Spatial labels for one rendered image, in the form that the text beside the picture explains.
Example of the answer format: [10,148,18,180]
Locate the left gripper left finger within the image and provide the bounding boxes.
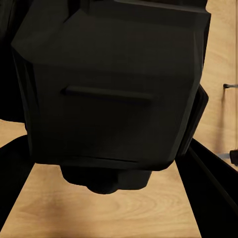
[0,135,35,231]

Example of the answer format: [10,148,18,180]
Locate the camera tripod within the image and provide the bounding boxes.
[216,84,238,166]

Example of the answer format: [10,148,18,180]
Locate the digital camera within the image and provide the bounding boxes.
[0,0,211,195]

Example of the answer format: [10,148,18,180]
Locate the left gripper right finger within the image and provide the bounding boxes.
[175,138,238,238]

